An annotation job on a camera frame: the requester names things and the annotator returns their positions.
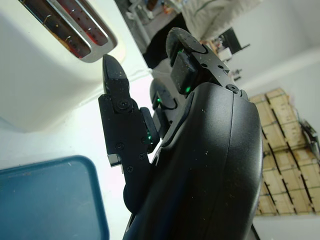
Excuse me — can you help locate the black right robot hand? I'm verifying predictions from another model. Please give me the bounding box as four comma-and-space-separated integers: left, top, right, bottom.
97, 27, 266, 240

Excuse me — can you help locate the person in dark trousers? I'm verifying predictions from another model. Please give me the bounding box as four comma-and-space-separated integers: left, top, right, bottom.
142, 0, 263, 70

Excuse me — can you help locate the white two-slot toaster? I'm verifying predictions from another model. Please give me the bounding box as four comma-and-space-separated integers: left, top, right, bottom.
0, 0, 127, 133

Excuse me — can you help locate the stack of wooden crates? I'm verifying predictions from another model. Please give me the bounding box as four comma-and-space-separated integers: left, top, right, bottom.
249, 87, 320, 216

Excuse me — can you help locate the white background desk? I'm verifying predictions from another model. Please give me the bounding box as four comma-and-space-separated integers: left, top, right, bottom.
126, 0, 155, 43

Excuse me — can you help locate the dark blue plastic tray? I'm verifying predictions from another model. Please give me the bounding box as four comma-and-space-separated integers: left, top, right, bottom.
0, 154, 110, 240

